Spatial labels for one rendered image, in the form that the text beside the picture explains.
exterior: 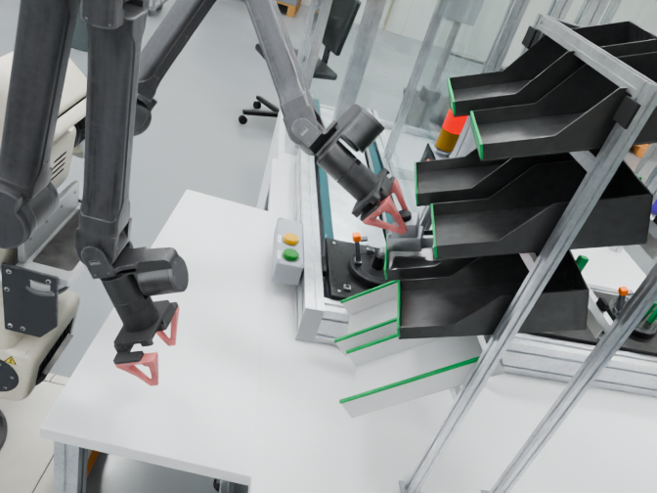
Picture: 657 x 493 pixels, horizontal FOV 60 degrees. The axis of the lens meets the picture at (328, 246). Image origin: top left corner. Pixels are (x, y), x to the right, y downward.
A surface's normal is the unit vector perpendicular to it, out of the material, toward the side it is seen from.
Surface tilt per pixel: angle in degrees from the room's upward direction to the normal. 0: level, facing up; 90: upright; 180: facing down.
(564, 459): 0
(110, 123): 90
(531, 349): 90
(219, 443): 0
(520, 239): 90
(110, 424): 0
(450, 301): 25
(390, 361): 45
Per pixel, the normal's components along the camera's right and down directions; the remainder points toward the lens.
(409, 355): -0.49, -0.77
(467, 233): -0.17, -0.85
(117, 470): 0.26, -0.80
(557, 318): -0.11, 0.53
